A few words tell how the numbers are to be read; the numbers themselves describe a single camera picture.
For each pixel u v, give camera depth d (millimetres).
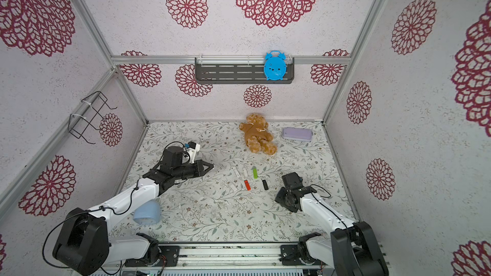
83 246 407
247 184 944
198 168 728
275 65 884
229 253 753
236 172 972
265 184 936
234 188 922
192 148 762
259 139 1036
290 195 664
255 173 975
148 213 772
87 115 776
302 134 1108
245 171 973
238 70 936
